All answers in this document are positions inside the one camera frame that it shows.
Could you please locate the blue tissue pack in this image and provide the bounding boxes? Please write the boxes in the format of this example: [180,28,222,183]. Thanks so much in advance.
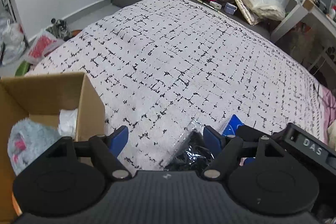
[221,114,244,136]

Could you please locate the black item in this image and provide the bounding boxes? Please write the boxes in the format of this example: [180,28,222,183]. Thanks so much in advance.
[163,119,214,175]

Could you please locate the pink bed sheet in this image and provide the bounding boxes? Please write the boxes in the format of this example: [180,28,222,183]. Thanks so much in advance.
[321,85,335,144]

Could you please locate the grey fluffy plush toy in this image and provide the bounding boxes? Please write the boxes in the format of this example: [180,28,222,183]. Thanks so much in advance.
[7,118,60,175]

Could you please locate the cardboard box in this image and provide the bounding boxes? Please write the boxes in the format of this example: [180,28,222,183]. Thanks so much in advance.
[1,72,105,223]

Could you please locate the white black patterned bedspread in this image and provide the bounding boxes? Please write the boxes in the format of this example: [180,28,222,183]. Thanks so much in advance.
[33,0,326,172]

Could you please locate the green leaf floor mat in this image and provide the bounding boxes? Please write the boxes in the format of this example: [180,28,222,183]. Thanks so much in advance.
[15,61,31,77]

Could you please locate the red white plastic bag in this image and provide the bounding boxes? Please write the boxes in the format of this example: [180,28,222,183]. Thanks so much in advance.
[25,30,64,65]

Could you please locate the black sneakers on floor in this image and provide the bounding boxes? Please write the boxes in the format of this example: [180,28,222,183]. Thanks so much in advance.
[46,18,72,41]

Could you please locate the white desk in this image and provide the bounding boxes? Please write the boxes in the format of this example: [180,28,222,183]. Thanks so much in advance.
[270,0,335,71]

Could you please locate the small lavender box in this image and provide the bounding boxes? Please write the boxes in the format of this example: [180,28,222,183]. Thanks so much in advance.
[224,2,237,15]

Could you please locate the clear bag with cream fabric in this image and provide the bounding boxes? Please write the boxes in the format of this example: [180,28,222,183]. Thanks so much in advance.
[234,0,285,26]

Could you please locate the grey white garbage bags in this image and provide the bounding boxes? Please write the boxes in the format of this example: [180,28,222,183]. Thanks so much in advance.
[1,18,26,66]

